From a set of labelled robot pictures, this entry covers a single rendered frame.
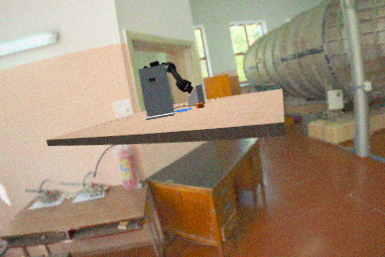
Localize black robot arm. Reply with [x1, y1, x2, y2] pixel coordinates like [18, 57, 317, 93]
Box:
[160, 63, 193, 94]

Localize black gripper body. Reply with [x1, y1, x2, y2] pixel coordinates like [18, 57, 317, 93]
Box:
[150, 61, 160, 66]

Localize light grey flat panel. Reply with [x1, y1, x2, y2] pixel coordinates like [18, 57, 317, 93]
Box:
[138, 64, 175, 120]

